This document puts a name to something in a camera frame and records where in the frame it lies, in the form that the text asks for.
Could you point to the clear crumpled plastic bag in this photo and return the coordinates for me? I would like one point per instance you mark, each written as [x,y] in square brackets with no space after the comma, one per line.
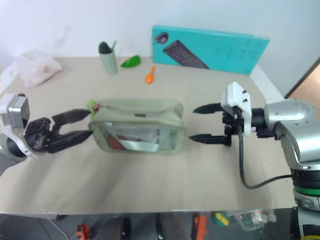
[37,67]

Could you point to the orange carrot toy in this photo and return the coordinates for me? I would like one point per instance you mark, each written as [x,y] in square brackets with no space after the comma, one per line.
[150,77]

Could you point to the pale green cylinder cup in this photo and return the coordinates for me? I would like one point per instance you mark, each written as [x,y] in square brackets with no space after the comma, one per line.
[110,62]

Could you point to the red item inside pouch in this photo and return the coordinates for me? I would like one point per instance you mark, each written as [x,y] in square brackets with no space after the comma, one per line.
[113,142]

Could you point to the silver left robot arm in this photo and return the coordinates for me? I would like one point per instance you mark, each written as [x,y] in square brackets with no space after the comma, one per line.
[4,161]

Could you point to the dark green item in cup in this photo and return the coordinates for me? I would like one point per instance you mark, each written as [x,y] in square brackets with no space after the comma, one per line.
[103,47]

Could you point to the clear bag of small items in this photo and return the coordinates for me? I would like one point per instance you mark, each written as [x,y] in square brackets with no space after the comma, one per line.
[255,220]

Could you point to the green pouch with clear window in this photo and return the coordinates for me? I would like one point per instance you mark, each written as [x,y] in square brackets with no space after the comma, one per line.
[140,125]

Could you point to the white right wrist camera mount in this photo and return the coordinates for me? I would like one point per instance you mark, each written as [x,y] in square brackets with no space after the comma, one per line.
[236,98]

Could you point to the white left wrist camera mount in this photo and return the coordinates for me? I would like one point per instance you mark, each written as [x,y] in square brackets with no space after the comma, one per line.
[15,110]

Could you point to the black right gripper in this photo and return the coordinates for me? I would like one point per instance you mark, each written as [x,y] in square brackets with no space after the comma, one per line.
[233,121]

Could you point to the teal keyboard box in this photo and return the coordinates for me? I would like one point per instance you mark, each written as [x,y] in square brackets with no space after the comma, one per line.
[225,51]

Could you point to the orange plastic object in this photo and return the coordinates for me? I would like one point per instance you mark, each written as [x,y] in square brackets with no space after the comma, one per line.
[83,231]
[200,226]

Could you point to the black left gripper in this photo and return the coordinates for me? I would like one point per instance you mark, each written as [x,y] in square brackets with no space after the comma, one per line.
[37,132]

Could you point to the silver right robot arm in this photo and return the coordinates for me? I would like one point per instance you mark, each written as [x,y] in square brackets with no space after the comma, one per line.
[287,112]

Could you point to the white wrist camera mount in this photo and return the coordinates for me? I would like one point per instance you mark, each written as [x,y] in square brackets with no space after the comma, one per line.
[15,110]
[236,98]

